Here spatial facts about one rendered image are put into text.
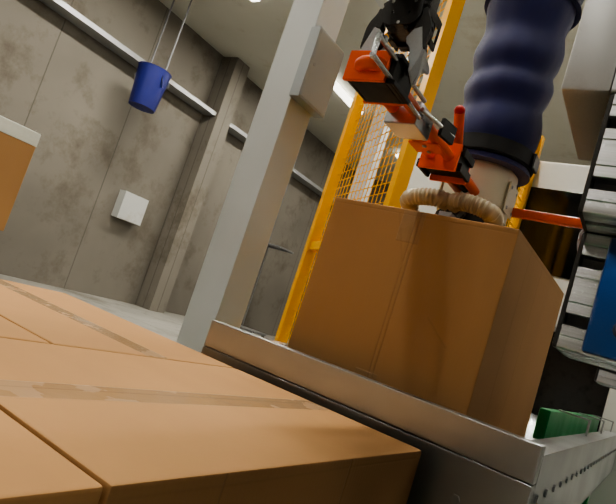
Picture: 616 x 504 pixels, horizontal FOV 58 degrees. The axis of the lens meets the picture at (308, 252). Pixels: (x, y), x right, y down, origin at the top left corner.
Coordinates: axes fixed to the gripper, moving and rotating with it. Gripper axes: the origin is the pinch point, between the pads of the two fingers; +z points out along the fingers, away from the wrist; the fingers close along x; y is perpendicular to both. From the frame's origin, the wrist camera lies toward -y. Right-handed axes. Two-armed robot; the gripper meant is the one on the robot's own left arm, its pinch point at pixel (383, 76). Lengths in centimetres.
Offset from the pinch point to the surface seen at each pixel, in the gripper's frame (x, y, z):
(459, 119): -0.1, 34.4, -9.3
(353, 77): 2.6, -4.0, 2.5
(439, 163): -0.2, 31.0, 2.1
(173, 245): 556, 497, 14
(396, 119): 1.0, 10.2, 2.5
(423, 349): -9.1, 28.7, 39.0
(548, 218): -17, 63, 1
